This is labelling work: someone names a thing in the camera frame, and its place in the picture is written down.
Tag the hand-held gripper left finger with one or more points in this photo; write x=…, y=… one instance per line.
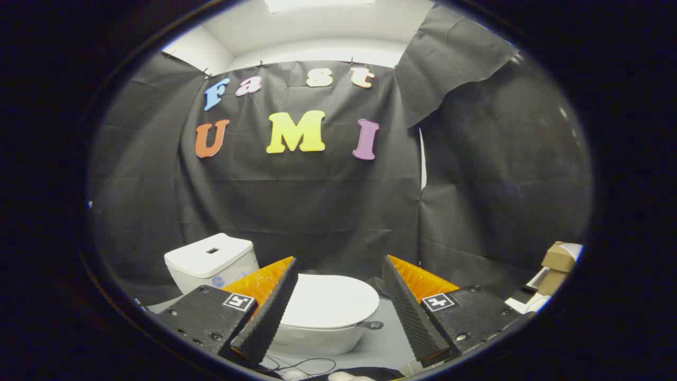
x=270, y=317

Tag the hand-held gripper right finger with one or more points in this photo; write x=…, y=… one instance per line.
x=412, y=317

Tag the white toilet lid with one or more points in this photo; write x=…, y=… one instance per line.
x=328, y=301

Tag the white paper sheets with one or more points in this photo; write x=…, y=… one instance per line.
x=531, y=302

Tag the black backdrop cloth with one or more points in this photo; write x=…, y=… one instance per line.
x=317, y=201

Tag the brown cardboard box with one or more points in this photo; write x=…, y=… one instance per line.
x=551, y=282
x=558, y=256

